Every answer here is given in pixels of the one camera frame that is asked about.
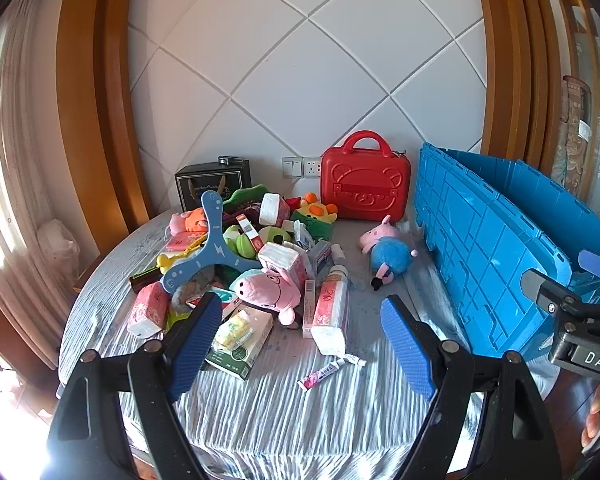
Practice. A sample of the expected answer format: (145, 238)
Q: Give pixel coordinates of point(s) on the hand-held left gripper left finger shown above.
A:
(195, 347)

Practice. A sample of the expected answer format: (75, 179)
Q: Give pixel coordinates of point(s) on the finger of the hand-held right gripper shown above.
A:
(597, 262)
(540, 290)

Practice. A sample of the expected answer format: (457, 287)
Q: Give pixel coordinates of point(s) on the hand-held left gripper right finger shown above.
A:
(405, 347)

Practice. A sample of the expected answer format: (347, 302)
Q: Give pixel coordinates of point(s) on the blue plastic crate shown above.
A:
(490, 250)

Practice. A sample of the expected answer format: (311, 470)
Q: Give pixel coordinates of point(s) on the pink floral tissue pack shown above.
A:
(330, 315)

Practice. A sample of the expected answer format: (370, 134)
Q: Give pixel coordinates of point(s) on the desktop with grey tablecloth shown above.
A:
(280, 425)

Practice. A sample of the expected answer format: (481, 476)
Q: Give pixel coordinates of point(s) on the person's right hand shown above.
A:
(594, 422)

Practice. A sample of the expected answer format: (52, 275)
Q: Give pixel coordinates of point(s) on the yellow tissue packet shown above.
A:
(232, 332)

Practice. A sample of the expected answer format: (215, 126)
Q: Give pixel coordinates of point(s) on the green white box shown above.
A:
(250, 355)

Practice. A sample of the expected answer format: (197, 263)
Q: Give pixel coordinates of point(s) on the small pink tissue pack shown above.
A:
(147, 310)

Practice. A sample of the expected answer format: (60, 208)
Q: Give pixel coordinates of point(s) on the small pink ointment tube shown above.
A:
(325, 372)

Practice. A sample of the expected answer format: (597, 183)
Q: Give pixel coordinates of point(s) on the dark flat box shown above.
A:
(145, 280)

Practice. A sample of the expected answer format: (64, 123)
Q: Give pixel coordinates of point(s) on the small yellow toy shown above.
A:
(166, 261)

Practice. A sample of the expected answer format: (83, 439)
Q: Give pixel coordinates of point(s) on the pink pig plush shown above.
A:
(267, 290)

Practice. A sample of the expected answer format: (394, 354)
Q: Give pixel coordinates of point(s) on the blue bodied pig plush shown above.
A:
(387, 255)

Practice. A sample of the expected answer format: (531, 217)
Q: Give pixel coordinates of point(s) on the white tube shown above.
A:
(337, 274)

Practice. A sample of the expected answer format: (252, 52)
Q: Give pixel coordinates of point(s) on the blue boomerang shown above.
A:
(212, 245)

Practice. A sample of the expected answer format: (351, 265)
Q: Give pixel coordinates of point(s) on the red white slim box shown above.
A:
(309, 305)

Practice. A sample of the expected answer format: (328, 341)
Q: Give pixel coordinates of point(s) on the flat pink packet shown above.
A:
(182, 242)

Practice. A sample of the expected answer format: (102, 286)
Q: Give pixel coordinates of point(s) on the white blue medicine box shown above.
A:
(321, 257)

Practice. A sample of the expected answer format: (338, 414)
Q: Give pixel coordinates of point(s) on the orange pink plush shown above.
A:
(190, 220)

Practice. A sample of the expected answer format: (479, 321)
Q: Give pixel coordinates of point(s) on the red box with barcode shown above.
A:
(247, 227)

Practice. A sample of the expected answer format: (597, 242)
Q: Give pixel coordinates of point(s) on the brown patterned rolled carpet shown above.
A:
(572, 130)

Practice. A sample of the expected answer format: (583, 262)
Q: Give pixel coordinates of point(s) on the white red tissue pack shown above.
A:
(272, 210)

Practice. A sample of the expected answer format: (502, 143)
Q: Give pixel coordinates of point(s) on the green crocodile plush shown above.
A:
(245, 195)

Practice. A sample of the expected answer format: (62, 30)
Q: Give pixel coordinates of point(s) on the yellow duck plush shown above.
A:
(315, 212)

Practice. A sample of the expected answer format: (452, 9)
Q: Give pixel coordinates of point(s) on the black gift box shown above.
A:
(200, 185)

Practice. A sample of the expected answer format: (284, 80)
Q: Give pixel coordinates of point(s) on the red toy suitcase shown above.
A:
(365, 185)

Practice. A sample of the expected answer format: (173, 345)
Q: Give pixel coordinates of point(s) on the sheer curtain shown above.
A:
(10, 160)

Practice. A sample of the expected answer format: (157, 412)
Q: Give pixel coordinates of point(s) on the white wall socket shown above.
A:
(312, 166)

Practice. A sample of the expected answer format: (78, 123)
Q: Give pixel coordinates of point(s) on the white wall switch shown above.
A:
(291, 166)

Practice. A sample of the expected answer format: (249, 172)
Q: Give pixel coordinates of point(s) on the wooden wall column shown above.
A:
(505, 60)

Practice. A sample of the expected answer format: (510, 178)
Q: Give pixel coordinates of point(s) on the wooden wall trim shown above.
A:
(80, 110)

